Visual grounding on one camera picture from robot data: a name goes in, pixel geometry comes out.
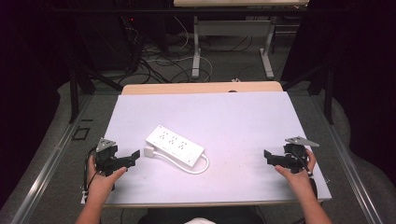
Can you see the black metal stand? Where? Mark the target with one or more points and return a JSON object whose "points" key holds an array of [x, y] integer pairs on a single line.
{"points": [[327, 90], [74, 93]]}

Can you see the person's left hand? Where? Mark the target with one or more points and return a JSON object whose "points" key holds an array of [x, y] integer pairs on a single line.
{"points": [[101, 183]]}

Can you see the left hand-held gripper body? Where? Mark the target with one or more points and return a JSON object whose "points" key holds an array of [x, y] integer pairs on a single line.
{"points": [[106, 158]]}

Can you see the white power strip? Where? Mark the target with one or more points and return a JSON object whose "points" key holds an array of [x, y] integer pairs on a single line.
{"points": [[174, 144]]}

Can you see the wooden table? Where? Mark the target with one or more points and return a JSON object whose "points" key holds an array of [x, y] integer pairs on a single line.
{"points": [[186, 87]]}

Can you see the desk with white legs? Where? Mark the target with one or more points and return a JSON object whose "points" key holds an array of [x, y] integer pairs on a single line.
{"points": [[233, 28]]}

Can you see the person's lap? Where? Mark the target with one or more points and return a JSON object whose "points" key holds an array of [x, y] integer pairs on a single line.
{"points": [[202, 216]]}

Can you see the white plug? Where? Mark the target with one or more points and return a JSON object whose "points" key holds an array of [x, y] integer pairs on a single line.
{"points": [[148, 151]]}

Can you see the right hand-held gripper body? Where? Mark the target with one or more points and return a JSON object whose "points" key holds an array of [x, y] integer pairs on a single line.
{"points": [[292, 155]]}

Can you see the metal floor rail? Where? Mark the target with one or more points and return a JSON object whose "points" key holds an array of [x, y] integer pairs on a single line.
{"points": [[46, 168], [348, 161]]}

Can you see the black equipment rack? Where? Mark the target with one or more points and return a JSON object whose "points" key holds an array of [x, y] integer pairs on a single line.
{"points": [[106, 40]]}

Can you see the white table mat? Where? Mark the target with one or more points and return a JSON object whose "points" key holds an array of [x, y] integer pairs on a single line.
{"points": [[218, 118]]}

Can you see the person's right hand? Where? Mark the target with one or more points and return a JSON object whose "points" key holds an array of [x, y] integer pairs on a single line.
{"points": [[297, 179]]}

